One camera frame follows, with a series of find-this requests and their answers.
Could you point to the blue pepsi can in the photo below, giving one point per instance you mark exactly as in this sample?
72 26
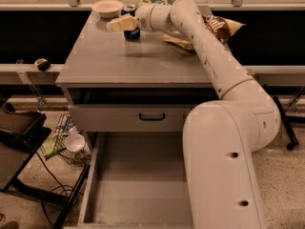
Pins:
135 34

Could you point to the green packet on floor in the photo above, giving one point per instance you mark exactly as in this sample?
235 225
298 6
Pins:
53 146

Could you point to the wire mesh basket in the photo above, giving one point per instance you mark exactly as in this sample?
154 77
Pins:
79 158

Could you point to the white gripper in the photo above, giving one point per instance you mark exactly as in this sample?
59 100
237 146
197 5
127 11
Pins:
143 18

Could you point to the open grey bottom drawer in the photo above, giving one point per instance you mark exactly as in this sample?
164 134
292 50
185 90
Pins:
136 181

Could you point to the grey drawer cabinet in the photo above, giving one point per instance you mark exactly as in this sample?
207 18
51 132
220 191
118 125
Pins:
104 68

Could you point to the white cup on floor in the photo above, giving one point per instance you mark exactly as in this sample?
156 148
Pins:
75 143

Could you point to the black stand leg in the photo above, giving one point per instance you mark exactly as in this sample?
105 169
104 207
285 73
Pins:
287 121

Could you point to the black side table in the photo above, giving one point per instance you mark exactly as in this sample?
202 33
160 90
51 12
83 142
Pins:
21 135

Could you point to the green chip bag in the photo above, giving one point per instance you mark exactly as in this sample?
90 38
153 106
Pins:
139 3

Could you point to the brown yellow chip bag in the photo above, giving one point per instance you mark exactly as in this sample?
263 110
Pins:
222 28

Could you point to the closed grey drawer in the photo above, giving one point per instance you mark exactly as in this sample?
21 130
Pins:
102 118

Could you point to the black drawer handle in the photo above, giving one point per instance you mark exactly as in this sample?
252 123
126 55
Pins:
151 117

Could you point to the beige bowl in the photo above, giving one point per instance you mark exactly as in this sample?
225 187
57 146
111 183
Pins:
107 8

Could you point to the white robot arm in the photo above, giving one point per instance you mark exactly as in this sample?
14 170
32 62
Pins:
219 136

